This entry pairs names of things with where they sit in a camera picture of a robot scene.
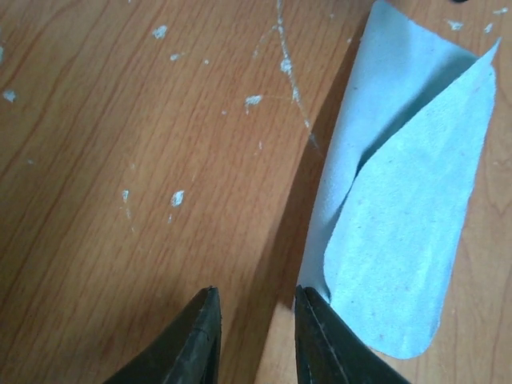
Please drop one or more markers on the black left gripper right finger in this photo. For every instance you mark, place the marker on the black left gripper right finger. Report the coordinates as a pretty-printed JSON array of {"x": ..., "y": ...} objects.
[{"x": 328, "y": 351}]

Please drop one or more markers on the light blue cleaning cloth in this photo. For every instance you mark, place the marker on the light blue cleaning cloth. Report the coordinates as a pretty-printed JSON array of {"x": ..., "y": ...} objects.
[{"x": 399, "y": 173}]

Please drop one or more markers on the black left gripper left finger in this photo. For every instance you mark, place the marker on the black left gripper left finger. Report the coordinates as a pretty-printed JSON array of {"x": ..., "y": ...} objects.
[{"x": 188, "y": 349}]

